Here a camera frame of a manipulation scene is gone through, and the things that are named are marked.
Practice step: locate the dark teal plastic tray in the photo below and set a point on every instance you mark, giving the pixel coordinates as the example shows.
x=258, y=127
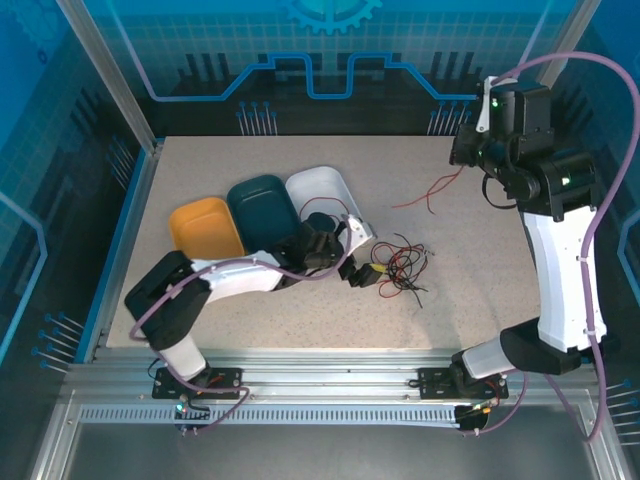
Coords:
x=260, y=210

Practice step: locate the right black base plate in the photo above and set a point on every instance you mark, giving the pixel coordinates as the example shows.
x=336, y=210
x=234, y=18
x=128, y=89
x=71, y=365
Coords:
x=435, y=382

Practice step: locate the aluminium mounting rail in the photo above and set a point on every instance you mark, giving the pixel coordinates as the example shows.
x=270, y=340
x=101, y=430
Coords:
x=325, y=370

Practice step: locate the yellow plastic tray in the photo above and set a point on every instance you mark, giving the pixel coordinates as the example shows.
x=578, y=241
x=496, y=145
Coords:
x=205, y=225

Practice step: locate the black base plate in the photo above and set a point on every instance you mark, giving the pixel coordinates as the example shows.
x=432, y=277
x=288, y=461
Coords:
x=435, y=382
x=225, y=382

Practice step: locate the black wiring connector cluster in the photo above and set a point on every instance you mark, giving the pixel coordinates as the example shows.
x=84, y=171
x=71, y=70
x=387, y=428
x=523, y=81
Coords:
x=190, y=415
x=475, y=420

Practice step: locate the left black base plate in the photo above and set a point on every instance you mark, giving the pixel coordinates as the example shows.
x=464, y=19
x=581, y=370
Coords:
x=225, y=382

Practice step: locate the steel shelf panel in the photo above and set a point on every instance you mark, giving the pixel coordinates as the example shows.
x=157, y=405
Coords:
x=325, y=455

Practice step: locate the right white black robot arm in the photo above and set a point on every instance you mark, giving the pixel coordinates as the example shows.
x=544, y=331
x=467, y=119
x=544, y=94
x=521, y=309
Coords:
x=560, y=280

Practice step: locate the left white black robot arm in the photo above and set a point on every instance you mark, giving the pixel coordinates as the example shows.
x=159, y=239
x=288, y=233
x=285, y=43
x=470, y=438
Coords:
x=235, y=280

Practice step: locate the white plastic tray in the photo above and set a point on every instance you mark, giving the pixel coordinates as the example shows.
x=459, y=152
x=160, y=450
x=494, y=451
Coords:
x=320, y=182

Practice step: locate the aluminium frame post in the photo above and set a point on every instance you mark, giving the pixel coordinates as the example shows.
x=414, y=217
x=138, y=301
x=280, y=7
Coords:
x=550, y=30
x=112, y=75

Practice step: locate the aluminium table side rail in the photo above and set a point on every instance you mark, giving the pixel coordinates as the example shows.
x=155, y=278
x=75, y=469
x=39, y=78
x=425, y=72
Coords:
x=520, y=240
x=135, y=215

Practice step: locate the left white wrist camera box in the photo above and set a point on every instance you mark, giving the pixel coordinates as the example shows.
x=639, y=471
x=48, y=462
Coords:
x=360, y=232

